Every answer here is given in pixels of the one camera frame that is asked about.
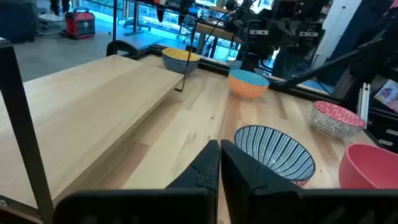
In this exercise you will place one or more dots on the pink and grey patterned bowl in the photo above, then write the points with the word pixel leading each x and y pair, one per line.
pixel 329 126

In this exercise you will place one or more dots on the plain red bowl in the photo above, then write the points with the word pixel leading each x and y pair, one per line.
pixel 367 169

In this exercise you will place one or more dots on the silver aluminium extrusion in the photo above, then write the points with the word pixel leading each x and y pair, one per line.
pixel 363 102

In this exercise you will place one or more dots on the red portable generator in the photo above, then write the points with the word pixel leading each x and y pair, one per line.
pixel 80 25

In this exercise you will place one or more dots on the orange bowl teal inside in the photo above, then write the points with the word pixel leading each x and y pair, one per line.
pixel 245 89

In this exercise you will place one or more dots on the wooden desk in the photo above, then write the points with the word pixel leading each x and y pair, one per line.
pixel 214 31

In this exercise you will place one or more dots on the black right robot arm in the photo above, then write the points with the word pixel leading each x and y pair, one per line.
pixel 250 60

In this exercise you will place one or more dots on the yellow and blue patterned bowl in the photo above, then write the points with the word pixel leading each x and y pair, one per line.
pixel 178 65

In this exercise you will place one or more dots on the light wooden shelf black legs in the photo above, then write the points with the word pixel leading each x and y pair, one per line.
pixel 81 118

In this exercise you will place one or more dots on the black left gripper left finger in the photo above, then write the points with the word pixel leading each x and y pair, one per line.
pixel 192 205

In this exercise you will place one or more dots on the dark cabinet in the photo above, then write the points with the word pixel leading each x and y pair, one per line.
pixel 17 21

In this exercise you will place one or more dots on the blue white striped bowl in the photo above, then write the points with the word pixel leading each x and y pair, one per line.
pixel 280 152

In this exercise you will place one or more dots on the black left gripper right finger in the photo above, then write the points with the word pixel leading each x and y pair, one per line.
pixel 255 202

